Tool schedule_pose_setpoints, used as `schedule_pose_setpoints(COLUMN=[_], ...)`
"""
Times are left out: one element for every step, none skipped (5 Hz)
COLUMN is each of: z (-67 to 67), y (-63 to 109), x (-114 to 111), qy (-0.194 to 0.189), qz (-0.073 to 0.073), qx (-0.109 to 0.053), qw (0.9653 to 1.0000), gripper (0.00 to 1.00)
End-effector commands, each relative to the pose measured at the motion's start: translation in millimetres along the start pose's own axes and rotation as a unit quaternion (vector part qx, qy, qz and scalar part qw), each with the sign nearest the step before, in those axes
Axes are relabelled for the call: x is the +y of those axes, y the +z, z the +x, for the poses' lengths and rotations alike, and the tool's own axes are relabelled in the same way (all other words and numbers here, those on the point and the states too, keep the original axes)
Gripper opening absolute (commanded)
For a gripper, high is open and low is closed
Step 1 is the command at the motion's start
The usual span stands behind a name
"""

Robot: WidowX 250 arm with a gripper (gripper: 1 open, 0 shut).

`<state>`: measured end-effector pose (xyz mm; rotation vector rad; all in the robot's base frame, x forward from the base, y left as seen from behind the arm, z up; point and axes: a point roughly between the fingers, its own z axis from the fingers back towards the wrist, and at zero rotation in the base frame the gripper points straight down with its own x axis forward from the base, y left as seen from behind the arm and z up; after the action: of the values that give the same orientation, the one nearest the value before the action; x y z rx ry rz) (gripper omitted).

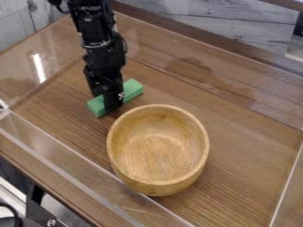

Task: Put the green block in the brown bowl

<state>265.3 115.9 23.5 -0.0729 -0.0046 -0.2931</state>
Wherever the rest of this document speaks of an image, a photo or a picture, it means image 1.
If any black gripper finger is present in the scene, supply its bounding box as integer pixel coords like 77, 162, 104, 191
83, 67, 103, 97
103, 79, 124, 112

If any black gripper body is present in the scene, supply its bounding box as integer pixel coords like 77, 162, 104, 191
83, 32, 128, 86

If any green rectangular block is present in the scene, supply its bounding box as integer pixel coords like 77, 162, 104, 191
87, 78, 143, 117

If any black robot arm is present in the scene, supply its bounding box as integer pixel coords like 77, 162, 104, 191
47, 0, 128, 112

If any brown wooden bowl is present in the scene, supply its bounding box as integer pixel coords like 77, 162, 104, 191
107, 104, 209, 197

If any clear acrylic tray enclosure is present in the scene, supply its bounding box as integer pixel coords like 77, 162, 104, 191
0, 14, 303, 227

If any black metal table bracket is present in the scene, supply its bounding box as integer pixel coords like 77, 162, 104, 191
27, 184, 67, 227

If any black cable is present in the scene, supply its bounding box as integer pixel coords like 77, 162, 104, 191
0, 201, 21, 227

